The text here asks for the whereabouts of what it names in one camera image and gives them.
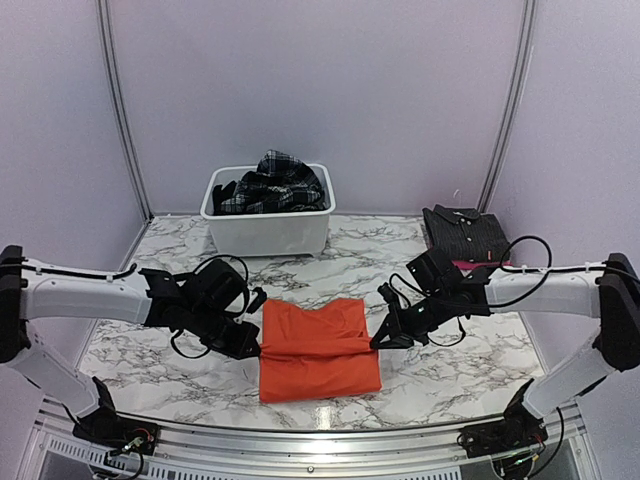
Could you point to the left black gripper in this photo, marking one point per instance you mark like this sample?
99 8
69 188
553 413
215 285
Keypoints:
238 348

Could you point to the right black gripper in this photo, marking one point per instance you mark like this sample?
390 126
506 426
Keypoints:
399 333

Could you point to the orange t-shirt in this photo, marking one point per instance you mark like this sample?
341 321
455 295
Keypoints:
316 354

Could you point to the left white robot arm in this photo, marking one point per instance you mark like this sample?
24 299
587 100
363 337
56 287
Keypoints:
31 289

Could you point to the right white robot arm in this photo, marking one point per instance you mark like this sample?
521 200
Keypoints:
607 292

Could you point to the white plastic laundry bin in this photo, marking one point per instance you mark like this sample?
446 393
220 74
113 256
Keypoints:
264 235

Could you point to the folded pink garment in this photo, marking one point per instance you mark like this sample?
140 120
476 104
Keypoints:
472 266

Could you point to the folded dark striped shirt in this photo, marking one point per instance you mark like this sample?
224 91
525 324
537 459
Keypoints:
465 234

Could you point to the black white plaid shirt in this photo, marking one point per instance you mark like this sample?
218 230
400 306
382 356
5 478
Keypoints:
280 183

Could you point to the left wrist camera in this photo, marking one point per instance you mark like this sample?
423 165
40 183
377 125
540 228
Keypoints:
220 283

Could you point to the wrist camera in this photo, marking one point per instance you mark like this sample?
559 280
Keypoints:
434 272
220 283

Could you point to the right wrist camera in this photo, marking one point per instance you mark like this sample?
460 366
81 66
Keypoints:
434 272

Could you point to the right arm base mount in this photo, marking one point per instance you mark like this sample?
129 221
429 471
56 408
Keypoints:
517 429

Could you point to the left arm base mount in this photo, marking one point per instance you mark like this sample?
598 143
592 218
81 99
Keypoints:
106 427

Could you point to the aluminium front frame rail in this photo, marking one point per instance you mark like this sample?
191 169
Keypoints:
192 451

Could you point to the right aluminium wall post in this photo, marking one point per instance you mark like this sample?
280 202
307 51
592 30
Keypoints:
515 91

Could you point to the aluminium wall post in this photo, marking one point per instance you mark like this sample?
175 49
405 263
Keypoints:
109 53
515 91

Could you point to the left aluminium wall post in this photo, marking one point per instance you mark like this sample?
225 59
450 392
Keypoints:
109 53

